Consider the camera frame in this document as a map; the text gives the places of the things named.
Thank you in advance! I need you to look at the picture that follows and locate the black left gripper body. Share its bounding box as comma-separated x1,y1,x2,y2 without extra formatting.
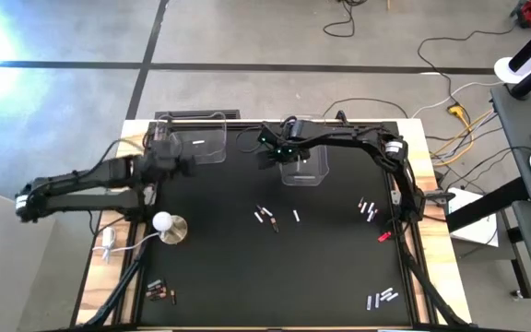
144,137,188,179

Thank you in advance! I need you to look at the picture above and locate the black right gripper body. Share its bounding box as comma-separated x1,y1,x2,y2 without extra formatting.
258,120,315,145

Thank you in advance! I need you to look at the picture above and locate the clear plastic bin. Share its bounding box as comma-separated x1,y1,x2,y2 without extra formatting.
277,113,331,187
167,112,228,165

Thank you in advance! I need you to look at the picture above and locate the white globe lamp brass base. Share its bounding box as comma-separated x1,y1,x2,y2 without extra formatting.
151,210,189,245

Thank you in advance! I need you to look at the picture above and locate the black table mat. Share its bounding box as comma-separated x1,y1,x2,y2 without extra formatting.
138,122,414,327

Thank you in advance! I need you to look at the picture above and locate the white box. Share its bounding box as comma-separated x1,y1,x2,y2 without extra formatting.
447,186,500,248

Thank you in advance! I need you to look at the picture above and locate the black table support bar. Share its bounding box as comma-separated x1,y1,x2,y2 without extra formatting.
444,176,531,233

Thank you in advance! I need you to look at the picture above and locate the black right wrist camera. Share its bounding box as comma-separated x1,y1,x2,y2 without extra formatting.
265,142,297,163

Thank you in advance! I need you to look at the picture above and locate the black floor cable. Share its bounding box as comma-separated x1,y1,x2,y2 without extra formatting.
322,96,409,120
440,145,531,193
416,30,518,110
322,0,369,39

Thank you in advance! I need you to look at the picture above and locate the white lamp cable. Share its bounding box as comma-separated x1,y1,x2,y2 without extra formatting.
92,230,160,265

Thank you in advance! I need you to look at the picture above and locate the yellow extension cable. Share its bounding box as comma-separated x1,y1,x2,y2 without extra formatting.
431,109,495,167

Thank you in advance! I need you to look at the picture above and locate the white floor cable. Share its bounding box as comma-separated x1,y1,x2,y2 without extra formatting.
410,80,505,119

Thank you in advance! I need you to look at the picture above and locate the white stand with black post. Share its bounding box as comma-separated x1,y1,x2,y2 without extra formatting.
493,20,531,85

